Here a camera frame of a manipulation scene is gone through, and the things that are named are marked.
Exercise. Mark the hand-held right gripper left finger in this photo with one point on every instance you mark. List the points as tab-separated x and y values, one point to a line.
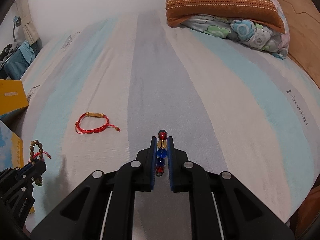
151	165

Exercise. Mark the black bag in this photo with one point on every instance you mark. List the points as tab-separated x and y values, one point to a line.
7	50

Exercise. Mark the teal cloth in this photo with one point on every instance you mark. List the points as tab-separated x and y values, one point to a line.
27	51

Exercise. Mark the blue and yellow cardboard box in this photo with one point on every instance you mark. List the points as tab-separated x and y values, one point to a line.
12	97

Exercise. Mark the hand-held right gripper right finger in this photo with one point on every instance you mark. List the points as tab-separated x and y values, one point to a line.
171	165

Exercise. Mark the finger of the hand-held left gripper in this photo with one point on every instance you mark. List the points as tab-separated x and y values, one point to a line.
15	171
32	172

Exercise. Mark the teal suitcase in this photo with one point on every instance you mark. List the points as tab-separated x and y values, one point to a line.
17	65

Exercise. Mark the floral quilt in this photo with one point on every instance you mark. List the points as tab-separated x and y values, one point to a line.
250	35

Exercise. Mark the blue desk lamp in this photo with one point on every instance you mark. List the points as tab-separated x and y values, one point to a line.
17	21

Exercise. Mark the beige curtain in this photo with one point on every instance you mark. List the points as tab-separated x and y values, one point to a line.
27	27

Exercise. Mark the striped brown pillow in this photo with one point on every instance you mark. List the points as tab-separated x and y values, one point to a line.
220	7

